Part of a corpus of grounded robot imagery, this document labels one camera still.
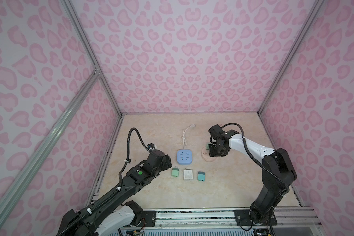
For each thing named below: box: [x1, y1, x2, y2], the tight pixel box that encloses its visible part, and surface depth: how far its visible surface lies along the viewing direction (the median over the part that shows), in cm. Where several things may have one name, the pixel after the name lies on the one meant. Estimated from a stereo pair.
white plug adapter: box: [183, 169, 194, 180], surface depth 87 cm
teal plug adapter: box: [197, 170, 206, 182], surface depth 88 cm
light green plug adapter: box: [171, 167, 180, 178], surface depth 90 cm
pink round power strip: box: [201, 146, 217, 163], surface depth 95 cm
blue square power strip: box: [177, 149, 193, 166], surface depth 95 cm
